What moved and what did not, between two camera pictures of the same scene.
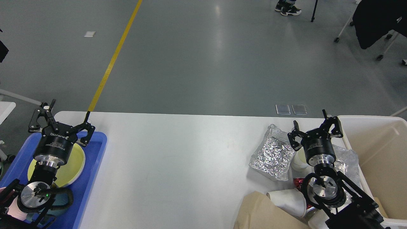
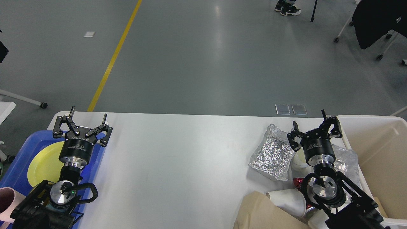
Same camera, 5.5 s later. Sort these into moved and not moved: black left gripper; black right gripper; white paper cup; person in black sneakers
Moved: black left gripper
Not moved: person in black sneakers; black right gripper; white paper cup
